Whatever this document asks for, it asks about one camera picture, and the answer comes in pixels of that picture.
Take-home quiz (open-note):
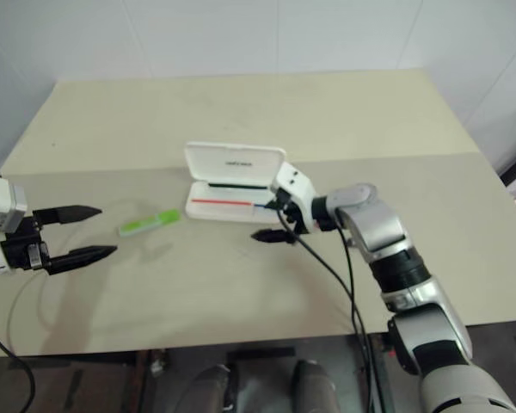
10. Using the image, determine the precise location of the red pen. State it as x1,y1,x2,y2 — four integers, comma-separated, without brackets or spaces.
190,198,255,206

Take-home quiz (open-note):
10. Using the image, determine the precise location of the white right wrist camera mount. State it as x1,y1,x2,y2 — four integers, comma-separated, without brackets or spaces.
269,161,318,236

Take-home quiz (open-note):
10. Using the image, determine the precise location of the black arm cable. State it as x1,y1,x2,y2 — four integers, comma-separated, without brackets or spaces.
277,206,378,413
0,273,36,413
335,225,386,413

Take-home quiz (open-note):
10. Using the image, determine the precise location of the white open pencil case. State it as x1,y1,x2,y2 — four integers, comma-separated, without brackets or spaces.
183,140,287,225

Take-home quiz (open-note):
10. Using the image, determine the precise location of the dark green pen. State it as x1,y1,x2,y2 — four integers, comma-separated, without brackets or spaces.
207,182,268,191

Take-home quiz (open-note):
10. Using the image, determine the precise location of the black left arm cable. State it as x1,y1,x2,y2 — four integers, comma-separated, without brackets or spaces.
0,273,36,413

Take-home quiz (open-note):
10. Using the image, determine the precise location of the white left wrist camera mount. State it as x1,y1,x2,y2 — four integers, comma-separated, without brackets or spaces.
0,173,28,274

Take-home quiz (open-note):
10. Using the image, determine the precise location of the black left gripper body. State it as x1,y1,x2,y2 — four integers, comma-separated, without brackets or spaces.
0,209,52,276

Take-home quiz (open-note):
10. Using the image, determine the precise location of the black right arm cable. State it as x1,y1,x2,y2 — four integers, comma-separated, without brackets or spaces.
335,225,386,413
277,206,378,413

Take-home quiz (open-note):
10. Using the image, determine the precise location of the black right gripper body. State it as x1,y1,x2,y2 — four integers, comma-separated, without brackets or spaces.
275,188,307,237

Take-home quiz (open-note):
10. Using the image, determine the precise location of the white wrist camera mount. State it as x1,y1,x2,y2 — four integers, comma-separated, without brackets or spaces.
0,173,28,274
269,161,318,236

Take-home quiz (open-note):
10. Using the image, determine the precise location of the green marker pen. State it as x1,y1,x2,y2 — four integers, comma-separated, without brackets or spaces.
118,208,181,239

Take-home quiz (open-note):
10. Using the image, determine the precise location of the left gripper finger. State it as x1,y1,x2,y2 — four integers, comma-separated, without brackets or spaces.
46,244,119,276
33,205,103,227

